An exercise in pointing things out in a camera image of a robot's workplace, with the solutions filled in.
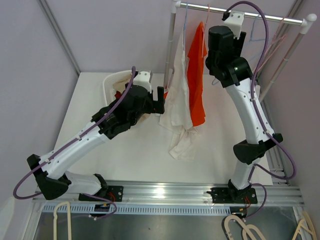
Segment dark red t shirt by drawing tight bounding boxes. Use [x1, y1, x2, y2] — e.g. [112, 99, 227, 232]
[114, 91, 122, 99]

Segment beige t shirt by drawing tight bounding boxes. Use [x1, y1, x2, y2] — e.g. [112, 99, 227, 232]
[112, 73, 151, 123]

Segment orange t shirt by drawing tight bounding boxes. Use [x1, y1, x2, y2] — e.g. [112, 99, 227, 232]
[163, 20, 208, 127]

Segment pink wire hanger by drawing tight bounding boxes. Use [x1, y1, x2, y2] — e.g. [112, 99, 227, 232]
[254, 19, 287, 73]
[201, 4, 210, 58]

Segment blue wire hanger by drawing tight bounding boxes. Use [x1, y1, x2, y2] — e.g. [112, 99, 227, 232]
[182, 1, 189, 52]
[211, 13, 266, 86]

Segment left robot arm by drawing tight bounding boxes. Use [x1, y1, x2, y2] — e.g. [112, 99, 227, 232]
[27, 84, 165, 201]

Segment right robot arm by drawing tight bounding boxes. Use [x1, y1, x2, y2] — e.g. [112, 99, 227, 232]
[205, 25, 283, 203]

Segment white t shirt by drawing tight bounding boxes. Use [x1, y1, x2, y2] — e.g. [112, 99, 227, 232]
[159, 30, 200, 161]

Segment beige wooden hanger left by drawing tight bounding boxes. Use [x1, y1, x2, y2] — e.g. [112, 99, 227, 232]
[53, 201, 73, 240]

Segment beige wooden hanger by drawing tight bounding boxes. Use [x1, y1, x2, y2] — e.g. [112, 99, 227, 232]
[221, 214, 266, 240]
[53, 201, 73, 240]

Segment beige wooden hanger right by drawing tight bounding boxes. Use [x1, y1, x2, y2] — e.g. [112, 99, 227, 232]
[221, 214, 266, 240]

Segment beige wooden hanger corner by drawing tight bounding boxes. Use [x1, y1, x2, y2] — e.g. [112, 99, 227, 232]
[292, 211, 317, 240]

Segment white plastic basket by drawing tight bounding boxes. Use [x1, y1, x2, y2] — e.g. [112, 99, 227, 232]
[102, 69, 151, 107]

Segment metal clothes rack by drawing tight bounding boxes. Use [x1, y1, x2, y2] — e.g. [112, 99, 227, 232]
[155, 0, 318, 103]

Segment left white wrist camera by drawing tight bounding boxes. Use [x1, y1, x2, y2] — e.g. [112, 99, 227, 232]
[133, 70, 153, 93]

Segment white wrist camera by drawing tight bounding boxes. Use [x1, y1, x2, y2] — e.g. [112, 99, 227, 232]
[222, 10, 245, 35]
[133, 70, 153, 93]

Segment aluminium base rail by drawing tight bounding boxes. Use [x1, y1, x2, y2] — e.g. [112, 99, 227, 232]
[32, 179, 301, 216]

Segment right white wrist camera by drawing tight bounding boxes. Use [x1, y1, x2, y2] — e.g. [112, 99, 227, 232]
[222, 10, 245, 35]

